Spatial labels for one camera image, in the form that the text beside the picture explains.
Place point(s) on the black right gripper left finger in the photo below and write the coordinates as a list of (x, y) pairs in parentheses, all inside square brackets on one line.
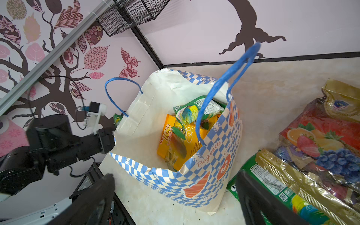
[(92, 207)]

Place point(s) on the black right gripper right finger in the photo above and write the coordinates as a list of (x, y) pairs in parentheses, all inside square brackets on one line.
[(256, 201)]

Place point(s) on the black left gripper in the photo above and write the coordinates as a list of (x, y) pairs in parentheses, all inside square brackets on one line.
[(107, 140)]

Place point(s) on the green Fox's candy bag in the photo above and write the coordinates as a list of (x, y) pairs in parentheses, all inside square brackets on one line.
[(305, 195)]

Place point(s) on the blue checkered paper bag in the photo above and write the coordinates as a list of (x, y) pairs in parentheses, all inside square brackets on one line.
[(201, 182)]

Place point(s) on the yellow snack bag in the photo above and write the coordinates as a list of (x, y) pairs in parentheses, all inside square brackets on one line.
[(177, 143)]

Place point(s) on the colourful spring tea candy bag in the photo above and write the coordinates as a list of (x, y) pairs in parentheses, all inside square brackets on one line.
[(188, 113)]

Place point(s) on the red gold fruit candy bag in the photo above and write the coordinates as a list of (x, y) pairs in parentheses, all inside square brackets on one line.
[(325, 140)]

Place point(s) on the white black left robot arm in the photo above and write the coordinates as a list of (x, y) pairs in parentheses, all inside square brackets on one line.
[(52, 147)]

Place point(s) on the aluminium rail left wall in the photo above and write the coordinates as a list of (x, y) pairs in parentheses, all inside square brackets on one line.
[(33, 76)]

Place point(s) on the black wire basket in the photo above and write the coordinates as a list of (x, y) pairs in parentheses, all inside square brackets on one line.
[(126, 14)]

